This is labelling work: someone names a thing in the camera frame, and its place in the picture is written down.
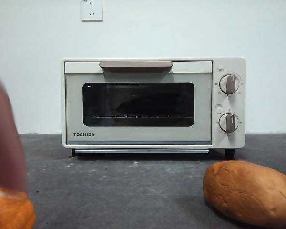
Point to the person's hand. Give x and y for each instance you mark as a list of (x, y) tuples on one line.
[(4, 143)]

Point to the orange corn cob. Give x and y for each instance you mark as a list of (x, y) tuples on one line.
[(12, 212)]

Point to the dark purple eggplant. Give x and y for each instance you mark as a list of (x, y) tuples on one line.
[(138, 107)]

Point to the cream Toshiba toaster oven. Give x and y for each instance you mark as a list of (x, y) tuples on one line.
[(242, 105)]

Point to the metal crumb tray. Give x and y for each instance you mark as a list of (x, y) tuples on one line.
[(141, 151)]

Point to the cream timer knob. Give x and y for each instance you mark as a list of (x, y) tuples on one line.
[(228, 122)]

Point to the cream temperature knob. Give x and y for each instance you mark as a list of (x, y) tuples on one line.
[(229, 84)]

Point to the brown sweet potato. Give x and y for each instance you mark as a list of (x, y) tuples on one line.
[(248, 193)]

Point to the white wall socket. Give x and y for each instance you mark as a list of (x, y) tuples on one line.
[(92, 14)]

